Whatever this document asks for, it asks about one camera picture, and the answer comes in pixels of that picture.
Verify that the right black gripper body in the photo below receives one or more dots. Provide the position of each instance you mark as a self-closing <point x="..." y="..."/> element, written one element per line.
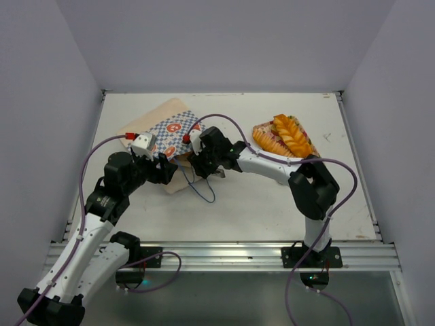
<point x="201" y="163"/>

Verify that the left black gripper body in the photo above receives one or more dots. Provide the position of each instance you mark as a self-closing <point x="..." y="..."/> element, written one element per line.
<point x="145" y="170"/>

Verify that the checkered paper bag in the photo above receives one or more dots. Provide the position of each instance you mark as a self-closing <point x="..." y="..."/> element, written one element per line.
<point x="169" y="122"/>

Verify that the long ridged orange bread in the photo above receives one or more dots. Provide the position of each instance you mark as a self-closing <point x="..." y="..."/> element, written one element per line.
<point x="267" y="143"/>

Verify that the twisted orange bread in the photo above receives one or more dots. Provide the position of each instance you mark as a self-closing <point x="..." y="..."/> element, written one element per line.
<point x="291" y="135"/>

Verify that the metal tongs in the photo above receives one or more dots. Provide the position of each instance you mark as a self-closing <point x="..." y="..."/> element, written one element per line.
<point x="219" y="172"/>

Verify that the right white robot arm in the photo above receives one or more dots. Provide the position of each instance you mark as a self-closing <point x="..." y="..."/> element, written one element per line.
<point x="313" y="188"/>

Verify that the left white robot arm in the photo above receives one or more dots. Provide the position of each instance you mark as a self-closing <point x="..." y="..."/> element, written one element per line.
<point x="63" y="294"/>

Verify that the floral tray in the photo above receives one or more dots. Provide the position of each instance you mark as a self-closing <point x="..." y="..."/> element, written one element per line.
<point x="270" y="129"/>

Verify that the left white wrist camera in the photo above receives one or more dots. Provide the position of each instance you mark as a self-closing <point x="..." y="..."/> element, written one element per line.
<point x="143" y="145"/>

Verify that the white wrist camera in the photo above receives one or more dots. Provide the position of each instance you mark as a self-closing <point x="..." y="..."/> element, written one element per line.
<point x="193" y="139"/>
<point x="143" y="145"/>

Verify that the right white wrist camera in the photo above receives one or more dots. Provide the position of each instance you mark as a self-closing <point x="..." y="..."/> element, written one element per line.
<point x="193" y="139"/>

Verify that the aluminium rail frame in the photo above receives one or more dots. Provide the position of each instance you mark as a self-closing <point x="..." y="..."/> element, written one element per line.
<point x="360" y="256"/>

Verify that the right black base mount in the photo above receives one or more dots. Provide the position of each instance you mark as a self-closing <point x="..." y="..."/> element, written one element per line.
<point x="321" y="262"/>

